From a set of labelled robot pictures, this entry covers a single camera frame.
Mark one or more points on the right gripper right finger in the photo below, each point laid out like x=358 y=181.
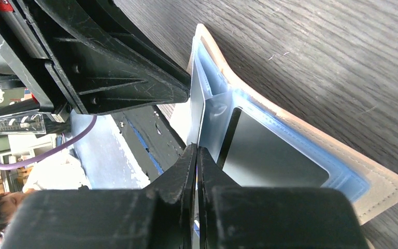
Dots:
x=232 y=216

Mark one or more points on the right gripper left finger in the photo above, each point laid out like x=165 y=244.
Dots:
x=157 y=216

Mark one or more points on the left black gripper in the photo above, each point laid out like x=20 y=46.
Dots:
x=87 y=55

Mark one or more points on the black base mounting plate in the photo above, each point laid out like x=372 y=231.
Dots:
x=153 y=142

